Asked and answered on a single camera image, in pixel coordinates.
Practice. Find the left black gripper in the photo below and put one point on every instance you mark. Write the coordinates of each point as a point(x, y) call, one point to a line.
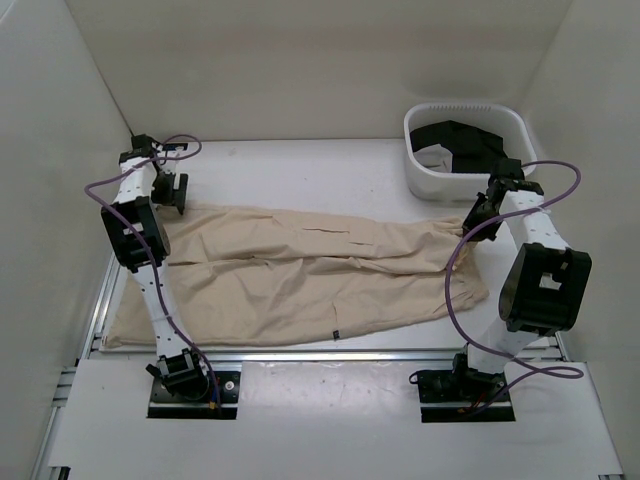
point(176, 196)

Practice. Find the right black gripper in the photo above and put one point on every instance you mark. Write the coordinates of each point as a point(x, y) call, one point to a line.
point(470, 220)

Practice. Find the beige trousers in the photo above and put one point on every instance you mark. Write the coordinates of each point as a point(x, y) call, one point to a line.
point(251, 277)

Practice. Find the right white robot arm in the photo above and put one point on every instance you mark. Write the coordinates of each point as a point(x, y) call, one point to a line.
point(544, 288)

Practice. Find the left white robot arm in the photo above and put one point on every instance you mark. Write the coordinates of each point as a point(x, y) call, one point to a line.
point(141, 245)

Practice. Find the black trousers in basket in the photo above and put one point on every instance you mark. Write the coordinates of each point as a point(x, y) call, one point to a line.
point(457, 148)

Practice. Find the white plastic basket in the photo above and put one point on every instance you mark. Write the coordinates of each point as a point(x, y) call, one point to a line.
point(429, 185)

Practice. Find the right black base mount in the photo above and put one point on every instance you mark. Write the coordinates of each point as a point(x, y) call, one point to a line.
point(460, 395)

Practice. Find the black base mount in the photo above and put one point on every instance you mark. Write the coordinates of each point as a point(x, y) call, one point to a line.
point(195, 399)
point(460, 395)

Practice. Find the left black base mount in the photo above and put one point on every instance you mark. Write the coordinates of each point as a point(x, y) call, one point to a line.
point(195, 399)

